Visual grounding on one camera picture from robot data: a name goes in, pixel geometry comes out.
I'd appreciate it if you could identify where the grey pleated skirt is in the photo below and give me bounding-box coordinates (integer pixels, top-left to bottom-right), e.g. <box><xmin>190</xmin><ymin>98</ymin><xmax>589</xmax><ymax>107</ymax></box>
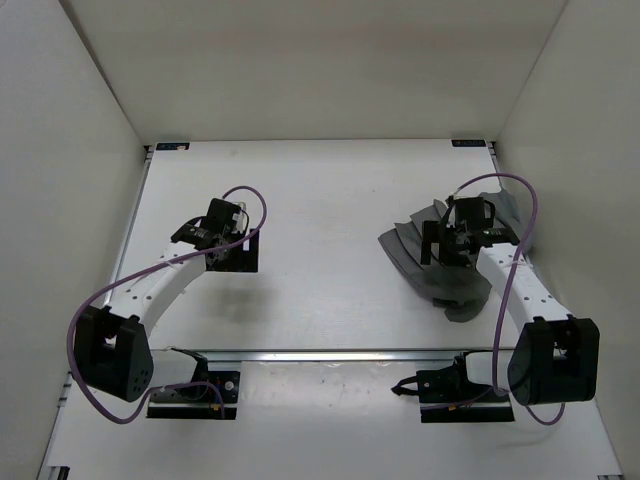
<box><xmin>377</xmin><ymin>189</ymin><xmax>539</xmax><ymax>325</ymax></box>

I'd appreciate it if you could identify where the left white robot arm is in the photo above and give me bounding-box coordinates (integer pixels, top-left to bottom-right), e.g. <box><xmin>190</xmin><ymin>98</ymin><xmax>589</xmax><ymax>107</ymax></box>
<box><xmin>70</xmin><ymin>198</ymin><xmax>259</xmax><ymax>402</ymax></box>

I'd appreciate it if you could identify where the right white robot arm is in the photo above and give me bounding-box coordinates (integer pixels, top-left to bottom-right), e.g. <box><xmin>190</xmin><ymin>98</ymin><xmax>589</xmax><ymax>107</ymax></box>
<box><xmin>421</xmin><ymin>197</ymin><xmax>600</xmax><ymax>406</ymax></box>

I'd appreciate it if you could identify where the right blue corner label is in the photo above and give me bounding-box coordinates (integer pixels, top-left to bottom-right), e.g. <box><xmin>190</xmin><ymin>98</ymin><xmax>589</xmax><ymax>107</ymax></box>
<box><xmin>451</xmin><ymin>139</ymin><xmax>486</xmax><ymax>148</ymax></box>

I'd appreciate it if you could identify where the blue corner label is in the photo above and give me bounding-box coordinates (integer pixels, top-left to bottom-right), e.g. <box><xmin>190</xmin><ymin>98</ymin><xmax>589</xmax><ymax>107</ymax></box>
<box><xmin>451</xmin><ymin>139</ymin><xmax>486</xmax><ymax>148</ymax></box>
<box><xmin>155</xmin><ymin>142</ymin><xmax>190</xmax><ymax>151</ymax></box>

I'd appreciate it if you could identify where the left blue corner label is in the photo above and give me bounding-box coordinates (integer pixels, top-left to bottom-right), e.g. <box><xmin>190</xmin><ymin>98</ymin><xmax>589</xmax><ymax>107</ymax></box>
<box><xmin>155</xmin><ymin>142</ymin><xmax>190</xmax><ymax>151</ymax></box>

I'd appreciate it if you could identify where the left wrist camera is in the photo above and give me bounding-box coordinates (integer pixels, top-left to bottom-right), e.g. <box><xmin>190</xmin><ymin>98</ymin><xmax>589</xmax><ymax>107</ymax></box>
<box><xmin>232</xmin><ymin>202</ymin><xmax>250</xmax><ymax>235</ymax></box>

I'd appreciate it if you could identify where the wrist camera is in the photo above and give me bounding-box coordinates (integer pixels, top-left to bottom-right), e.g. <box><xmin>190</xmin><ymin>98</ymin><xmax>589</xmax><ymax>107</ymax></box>
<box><xmin>446</xmin><ymin>194</ymin><xmax>462</xmax><ymax>207</ymax></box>
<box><xmin>232</xmin><ymin>202</ymin><xmax>250</xmax><ymax>235</ymax></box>

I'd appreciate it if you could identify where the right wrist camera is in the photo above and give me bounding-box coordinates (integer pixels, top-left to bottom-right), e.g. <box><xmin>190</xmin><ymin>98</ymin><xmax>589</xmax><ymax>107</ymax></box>
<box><xmin>446</xmin><ymin>194</ymin><xmax>462</xmax><ymax>207</ymax></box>

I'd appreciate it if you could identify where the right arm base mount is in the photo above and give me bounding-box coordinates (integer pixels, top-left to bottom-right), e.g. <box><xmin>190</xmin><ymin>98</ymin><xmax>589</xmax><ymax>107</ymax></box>
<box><xmin>391</xmin><ymin>353</ymin><xmax>515</xmax><ymax>424</ymax></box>

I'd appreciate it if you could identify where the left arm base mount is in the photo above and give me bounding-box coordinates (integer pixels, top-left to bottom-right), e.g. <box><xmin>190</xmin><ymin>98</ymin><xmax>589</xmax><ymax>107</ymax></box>
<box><xmin>146</xmin><ymin>350</ymin><xmax>241</xmax><ymax>421</ymax></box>

